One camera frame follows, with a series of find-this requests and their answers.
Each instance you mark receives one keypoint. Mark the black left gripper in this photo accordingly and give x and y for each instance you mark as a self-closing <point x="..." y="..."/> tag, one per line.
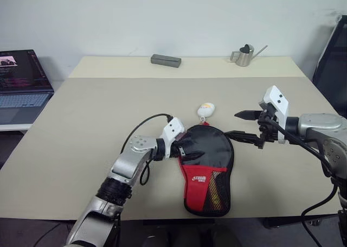
<point x="173" y="150"/>

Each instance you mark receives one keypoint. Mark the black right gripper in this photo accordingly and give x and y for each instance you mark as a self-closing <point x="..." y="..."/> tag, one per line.
<point x="268" y="127"/>

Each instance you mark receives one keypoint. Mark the black red paddle case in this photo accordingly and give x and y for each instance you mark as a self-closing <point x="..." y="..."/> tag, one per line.
<point x="200" y="182"/>

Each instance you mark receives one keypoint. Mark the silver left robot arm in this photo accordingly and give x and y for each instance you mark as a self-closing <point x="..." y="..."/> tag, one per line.
<point x="127" y="163"/>

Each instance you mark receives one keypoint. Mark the metal watering can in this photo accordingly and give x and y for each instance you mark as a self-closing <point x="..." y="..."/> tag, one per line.
<point x="245" y="58"/>

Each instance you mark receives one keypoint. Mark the grey rectangular box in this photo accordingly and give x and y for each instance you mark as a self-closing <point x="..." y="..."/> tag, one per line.
<point x="165" y="60"/>

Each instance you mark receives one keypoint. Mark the black chair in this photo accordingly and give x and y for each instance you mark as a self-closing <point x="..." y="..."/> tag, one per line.
<point x="336" y="68"/>

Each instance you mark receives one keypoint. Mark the white side table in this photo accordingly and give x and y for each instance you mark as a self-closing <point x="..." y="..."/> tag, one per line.
<point x="13" y="127"/>

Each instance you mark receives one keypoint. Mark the open laptop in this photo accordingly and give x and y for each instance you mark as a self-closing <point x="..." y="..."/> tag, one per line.
<point x="19" y="103"/>

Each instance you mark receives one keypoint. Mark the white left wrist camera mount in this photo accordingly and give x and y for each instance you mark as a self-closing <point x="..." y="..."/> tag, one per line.
<point x="173" y="127"/>

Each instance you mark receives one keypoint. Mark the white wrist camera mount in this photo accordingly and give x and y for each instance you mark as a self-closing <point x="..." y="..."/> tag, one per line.
<point x="279" y="100"/>
<point x="173" y="127"/>

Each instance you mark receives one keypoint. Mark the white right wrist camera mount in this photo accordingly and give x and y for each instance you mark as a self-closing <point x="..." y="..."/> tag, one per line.
<point x="279" y="100"/>

